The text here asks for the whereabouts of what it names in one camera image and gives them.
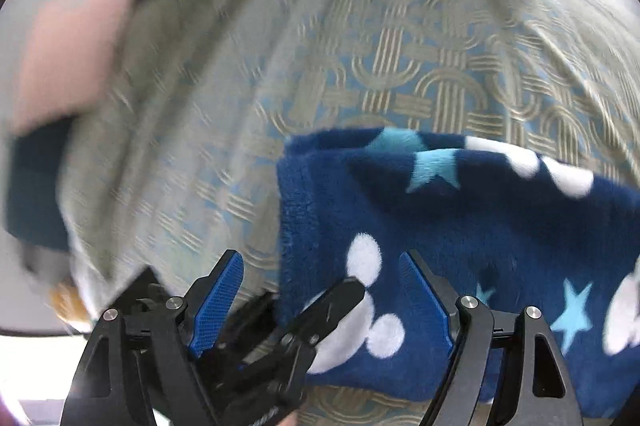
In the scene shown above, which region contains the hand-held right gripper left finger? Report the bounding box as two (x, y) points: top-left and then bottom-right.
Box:
(60, 250), (244, 426)

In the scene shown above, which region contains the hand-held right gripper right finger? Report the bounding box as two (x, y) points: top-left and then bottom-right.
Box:
(399, 250), (584, 426)

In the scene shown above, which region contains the pink pillow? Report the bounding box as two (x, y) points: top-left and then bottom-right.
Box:
(12, 0), (145, 133)

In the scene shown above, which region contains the beige patterned bedspread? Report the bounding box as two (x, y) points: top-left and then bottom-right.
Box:
(60, 0), (640, 426)

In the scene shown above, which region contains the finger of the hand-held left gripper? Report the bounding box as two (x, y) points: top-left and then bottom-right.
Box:
(279, 277), (372, 358)
(220, 290), (280, 357)

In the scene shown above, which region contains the orange item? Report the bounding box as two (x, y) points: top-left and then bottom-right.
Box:
(49, 281), (92, 323)

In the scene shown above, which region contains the teal cushion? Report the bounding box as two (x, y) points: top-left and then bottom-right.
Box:
(4, 120), (77, 253)

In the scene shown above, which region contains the navy blue fleece blanket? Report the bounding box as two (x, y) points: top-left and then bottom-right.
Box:
(276, 126), (640, 419)

